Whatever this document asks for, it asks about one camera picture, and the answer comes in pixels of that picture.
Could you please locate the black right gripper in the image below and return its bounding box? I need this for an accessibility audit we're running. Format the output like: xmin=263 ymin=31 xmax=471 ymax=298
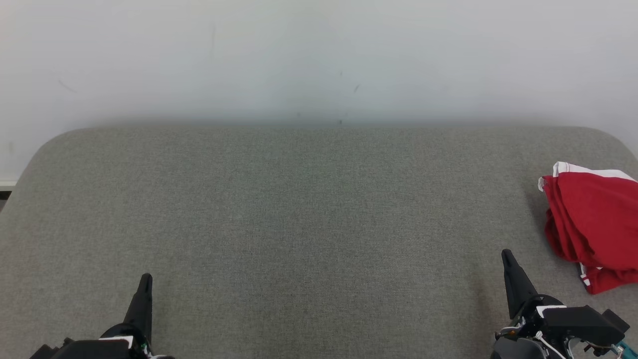
xmin=500 ymin=248 xmax=569 ymax=345

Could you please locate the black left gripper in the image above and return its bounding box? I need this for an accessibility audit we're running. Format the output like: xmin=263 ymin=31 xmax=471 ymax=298
xmin=64 ymin=273 xmax=176 ymax=359

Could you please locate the red garment with white stripes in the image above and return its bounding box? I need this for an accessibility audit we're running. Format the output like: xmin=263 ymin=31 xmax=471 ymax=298
xmin=537 ymin=161 xmax=638 ymax=295

